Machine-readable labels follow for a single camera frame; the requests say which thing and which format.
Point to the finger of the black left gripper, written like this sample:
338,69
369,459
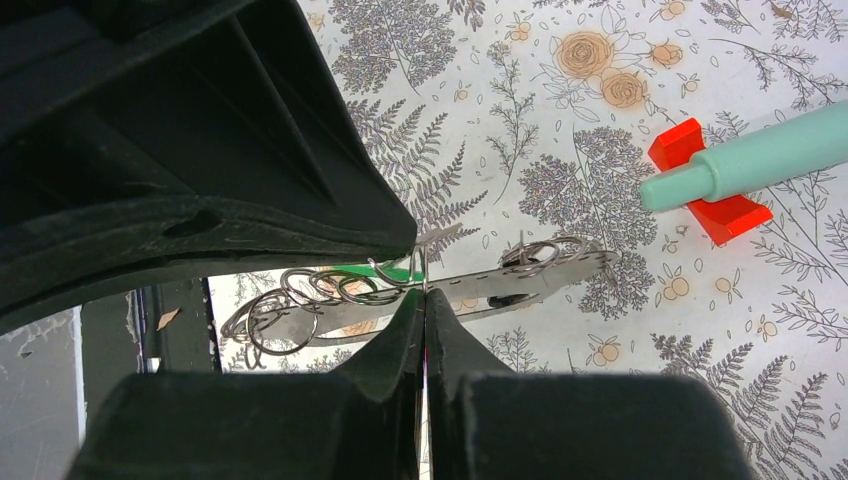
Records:
144,142

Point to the green key tag with key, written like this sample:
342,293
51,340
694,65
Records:
392,271

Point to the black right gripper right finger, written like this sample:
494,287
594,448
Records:
489,422

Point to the floral patterned table mat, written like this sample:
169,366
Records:
528,119

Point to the silver carabiner keyring with chain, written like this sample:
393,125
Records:
319,307

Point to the red rolling pin stand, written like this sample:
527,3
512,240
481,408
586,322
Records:
712,182

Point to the black key tag with key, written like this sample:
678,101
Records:
510,302

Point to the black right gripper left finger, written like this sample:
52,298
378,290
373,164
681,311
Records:
360,420

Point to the teal rolling pin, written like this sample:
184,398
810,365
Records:
812,141

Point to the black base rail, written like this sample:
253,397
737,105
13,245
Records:
165,327

